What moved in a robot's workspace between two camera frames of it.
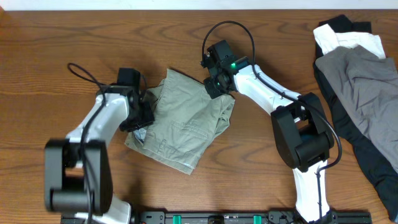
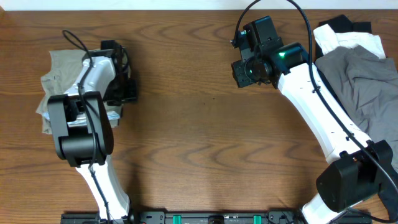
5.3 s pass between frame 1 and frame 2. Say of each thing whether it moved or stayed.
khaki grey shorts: moved
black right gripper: moved
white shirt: stayed
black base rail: stayed
